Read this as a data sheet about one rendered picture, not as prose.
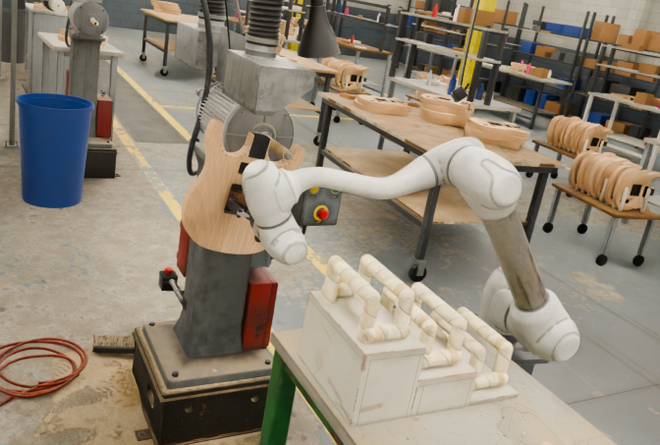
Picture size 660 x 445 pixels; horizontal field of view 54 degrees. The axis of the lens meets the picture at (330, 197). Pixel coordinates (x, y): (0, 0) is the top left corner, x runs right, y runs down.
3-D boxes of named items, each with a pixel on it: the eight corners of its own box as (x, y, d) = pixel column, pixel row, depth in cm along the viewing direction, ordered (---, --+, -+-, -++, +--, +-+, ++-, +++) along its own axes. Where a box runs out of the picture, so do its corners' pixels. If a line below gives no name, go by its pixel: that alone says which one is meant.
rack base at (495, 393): (403, 343, 169) (404, 339, 169) (449, 337, 176) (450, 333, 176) (468, 407, 147) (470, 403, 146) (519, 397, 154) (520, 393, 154)
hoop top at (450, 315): (408, 292, 159) (410, 280, 158) (418, 291, 160) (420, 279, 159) (457, 334, 142) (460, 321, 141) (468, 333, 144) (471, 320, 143)
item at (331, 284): (318, 298, 147) (325, 259, 145) (331, 297, 149) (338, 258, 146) (325, 304, 145) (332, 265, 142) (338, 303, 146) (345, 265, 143)
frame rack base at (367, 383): (296, 356, 155) (306, 291, 150) (351, 349, 162) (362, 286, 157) (350, 428, 132) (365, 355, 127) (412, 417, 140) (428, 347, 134)
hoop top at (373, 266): (356, 263, 149) (358, 251, 148) (368, 263, 150) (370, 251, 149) (403, 306, 132) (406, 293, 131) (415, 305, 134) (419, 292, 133)
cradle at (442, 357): (413, 362, 142) (416, 350, 141) (454, 357, 148) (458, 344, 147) (422, 371, 139) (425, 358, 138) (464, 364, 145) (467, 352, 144)
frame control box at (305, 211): (259, 217, 259) (268, 155, 252) (307, 217, 270) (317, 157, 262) (284, 242, 239) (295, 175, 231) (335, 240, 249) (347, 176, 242)
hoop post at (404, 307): (387, 332, 137) (396, 293, 134) (400, 331, 139) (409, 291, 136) (395, 340, 135) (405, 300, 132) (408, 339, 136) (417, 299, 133)
